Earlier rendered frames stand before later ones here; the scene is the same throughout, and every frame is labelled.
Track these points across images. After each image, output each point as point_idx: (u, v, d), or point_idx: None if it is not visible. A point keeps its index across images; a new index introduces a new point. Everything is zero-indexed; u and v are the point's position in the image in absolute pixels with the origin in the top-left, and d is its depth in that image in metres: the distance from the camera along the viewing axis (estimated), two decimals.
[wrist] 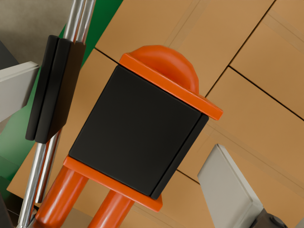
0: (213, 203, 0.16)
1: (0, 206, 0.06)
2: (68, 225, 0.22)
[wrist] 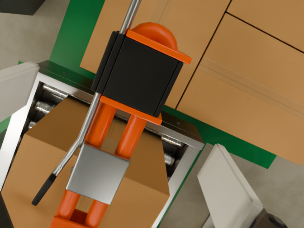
0: (213, 203, 0.16)
1: (0, 206, 0.06)
2: (106, 144, 0.35)
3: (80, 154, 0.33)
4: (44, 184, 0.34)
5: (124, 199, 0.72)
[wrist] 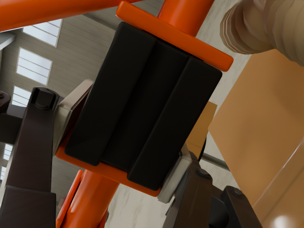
0: None
1: (51, 212, 0.06)
2: None
3: None
4: None
5: (255, 117, 0.29)
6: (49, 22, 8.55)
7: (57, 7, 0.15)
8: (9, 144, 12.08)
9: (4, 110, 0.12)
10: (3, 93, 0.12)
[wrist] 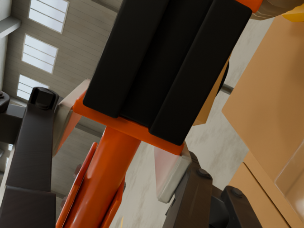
0: (159, 166, 0.17)
1: (51, 212, 0.06)
2: None
3: None
4: None
5: (273, 92, 0.27)
6: (54, 8, 8.47)
7: None
8: None
9: (3, 110, 0.12)
10: (3, 93, 0.12)
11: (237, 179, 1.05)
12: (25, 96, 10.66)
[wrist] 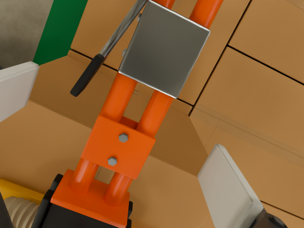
0: (213, 203, 0.16)
1: (0, 206, 0.06)
2: (174, 13, 0.25)
3: (143, 17, 0.24)
4: (90, 63, 0.25)
5: (153, 194, 0.45)
6: None
7: None
8: None
9: None
10: None
11: None
12: None
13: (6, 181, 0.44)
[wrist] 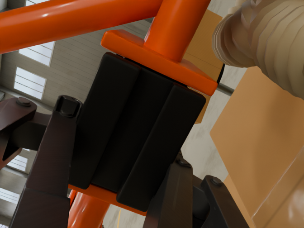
0: None
1: (64, 216, 0.07)
2: None
3: None
4: None
5: (254, 126, 0.29)
6: None
7: (46, 32, 0.15)
8: None
9: (30, 118, 0.12)
10: (30, 102, 0.13)
11: (230, 180, 1.08)
12: (22, 88, 10.62)
13: None
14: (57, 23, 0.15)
